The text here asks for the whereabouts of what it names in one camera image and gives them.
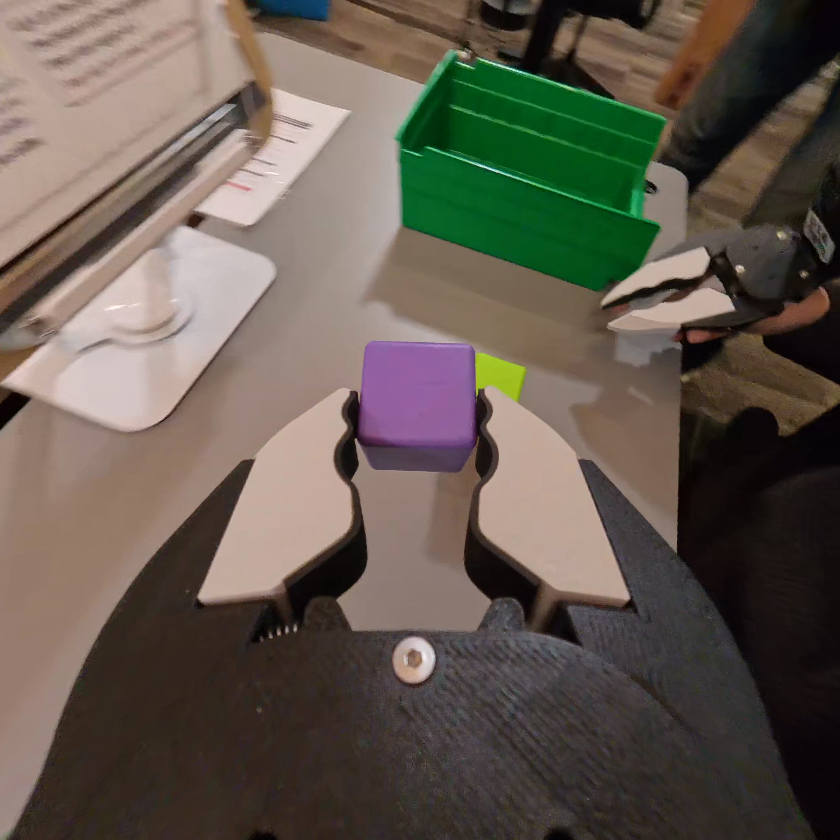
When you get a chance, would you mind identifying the lime green cube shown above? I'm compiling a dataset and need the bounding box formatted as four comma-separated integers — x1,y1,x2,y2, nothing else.
475,352,527,403

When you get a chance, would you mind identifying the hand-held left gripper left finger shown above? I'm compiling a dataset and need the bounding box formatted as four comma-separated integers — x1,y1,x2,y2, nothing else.
197,387,368,624

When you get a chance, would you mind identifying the person's right hand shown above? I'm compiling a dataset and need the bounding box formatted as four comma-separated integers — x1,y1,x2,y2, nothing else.
676,287,840,347

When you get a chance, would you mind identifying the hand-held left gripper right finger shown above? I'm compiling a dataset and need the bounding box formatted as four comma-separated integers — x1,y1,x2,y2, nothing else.
465,387,632,634

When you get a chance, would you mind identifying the document stand with white base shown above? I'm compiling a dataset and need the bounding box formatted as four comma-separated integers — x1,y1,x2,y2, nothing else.
0,0,278,434

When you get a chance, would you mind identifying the laminated paper sheet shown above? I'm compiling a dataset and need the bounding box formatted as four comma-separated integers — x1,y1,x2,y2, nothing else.
197,88,352,227

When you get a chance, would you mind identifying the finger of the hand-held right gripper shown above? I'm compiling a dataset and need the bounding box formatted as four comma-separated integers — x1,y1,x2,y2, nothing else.
607,289,736,334
600,249,713,309

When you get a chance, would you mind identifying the black chair base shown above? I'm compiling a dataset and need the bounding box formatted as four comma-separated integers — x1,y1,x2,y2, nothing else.
459,0,664,99

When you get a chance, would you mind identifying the green plastic bin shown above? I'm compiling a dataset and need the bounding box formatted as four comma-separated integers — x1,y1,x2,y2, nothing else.
394,49,668,291

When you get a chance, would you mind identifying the purple cube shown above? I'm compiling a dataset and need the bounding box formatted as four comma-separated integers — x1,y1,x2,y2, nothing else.
357,340,478,473

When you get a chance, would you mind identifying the printed instruction sheet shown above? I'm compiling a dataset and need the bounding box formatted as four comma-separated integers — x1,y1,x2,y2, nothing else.
0,0,227,231

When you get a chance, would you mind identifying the blue storage bin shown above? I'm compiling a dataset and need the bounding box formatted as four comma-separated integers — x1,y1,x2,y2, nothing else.
252,0,329,22

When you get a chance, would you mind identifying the person's dark clothed body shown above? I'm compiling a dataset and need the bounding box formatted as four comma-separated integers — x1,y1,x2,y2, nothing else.
679,328,840,840

